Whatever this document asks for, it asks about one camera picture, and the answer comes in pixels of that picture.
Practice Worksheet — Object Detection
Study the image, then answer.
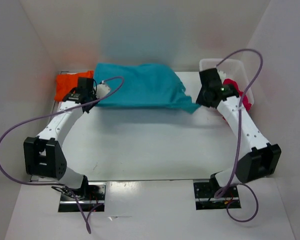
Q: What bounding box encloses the orange t shirt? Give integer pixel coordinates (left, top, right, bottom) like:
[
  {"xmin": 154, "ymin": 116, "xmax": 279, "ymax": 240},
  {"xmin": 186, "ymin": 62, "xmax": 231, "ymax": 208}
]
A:
[{"xmin": 54, "ymin": 70, "xmax": 94, "ymax": 102}]

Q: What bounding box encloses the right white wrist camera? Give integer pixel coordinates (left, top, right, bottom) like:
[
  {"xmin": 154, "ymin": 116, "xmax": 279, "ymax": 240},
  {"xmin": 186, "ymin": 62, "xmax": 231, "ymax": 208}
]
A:
[{"xmin": 216, "ymin": 67, "xmax": 227, "ymax": 83}]

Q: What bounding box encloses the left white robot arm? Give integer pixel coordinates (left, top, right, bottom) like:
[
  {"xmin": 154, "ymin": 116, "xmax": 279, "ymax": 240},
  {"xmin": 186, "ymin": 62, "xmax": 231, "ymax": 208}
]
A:
[{"xmin": 23, "ymin": 77, "xmax": 97, "ymax": 200}]

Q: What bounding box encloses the white plastic basket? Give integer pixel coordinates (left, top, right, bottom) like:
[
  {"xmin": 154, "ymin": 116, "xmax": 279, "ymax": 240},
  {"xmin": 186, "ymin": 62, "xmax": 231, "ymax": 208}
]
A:
[{"xmin": 199, "ymin": 58, "xmax": 249, "ymax": 92}]

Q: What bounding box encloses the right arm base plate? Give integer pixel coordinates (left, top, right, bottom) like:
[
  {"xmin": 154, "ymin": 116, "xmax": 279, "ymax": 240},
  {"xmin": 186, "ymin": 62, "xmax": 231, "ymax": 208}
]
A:
[{"xmin": 193, "ymin": 179, "xmax": 241, "ymax": 210}]

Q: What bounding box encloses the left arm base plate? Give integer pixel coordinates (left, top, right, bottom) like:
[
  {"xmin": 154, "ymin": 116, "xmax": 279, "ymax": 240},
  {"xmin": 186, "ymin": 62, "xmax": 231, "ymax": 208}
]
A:
[{"xmin": 54, "ymin": 182, "xmax": 106, "ymax": 213}]

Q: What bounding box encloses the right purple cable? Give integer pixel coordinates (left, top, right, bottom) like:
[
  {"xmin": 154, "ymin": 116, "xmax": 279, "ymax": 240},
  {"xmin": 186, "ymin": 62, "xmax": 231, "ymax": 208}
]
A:
[{"xmin": 214, "ymin": 48, "xmax": 264, "ymax": 223}]

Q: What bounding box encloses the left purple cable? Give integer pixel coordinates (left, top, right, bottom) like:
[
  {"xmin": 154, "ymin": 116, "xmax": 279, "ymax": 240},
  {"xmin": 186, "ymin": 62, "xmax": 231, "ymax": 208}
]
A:
[{"xmin": 0, "ymin": 76, "xmax": 125, "ymax": 235}]

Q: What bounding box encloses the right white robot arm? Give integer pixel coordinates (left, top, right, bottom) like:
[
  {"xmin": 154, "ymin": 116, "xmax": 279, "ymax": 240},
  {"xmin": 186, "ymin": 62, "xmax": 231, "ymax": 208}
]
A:
[{"xmin": 196, "ymin": 68, "xmax": 282, "ymax": 197}]

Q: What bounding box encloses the teal t shirt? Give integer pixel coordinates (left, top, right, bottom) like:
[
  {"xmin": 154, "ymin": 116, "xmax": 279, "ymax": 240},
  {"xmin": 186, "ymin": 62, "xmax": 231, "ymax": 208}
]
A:
[{"xmin": 93, "ymin": 63, "xmax": 200, "ymax": 114}]

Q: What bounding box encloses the pink t shirt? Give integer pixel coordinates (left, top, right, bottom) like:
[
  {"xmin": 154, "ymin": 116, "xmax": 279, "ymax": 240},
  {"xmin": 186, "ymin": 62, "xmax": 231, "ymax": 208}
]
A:
[{"xmin": 216, "ymin": 78, "xmax": 252, "ymax": 121}]

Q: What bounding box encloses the purple cable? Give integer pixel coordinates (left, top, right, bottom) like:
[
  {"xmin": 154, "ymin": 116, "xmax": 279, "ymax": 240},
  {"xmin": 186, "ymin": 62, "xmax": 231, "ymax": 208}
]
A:
[
  {"xmin": 214, "ymin": 48, "xmax": 264, "ymax": 223},
  {"xmin": 0, "ymin": 76, "xmax": 125, "ymax": 235}
]

